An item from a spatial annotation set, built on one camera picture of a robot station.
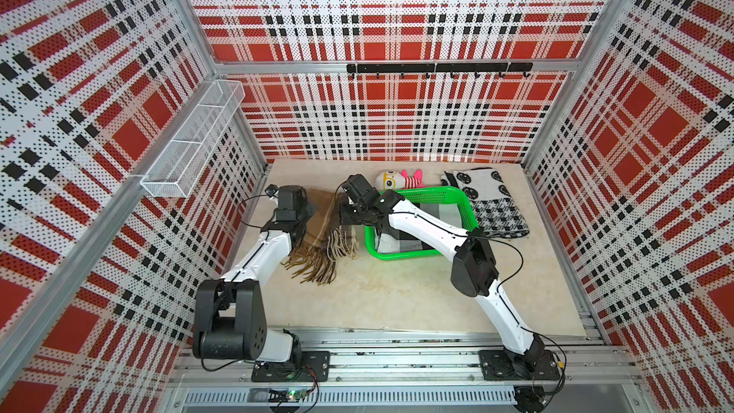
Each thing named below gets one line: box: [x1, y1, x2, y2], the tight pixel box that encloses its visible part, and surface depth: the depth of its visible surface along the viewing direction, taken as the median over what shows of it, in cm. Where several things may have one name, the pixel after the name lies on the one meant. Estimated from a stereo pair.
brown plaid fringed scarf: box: [280, 188, 360, 286], surface depth 90 cm
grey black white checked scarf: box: [373, 200, 470, 253], surface depth 63 cm
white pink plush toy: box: [375, 169, 426, 191], surface depth 110 cm
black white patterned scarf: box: [439, 167, 530, 239], surface depth 106 cm
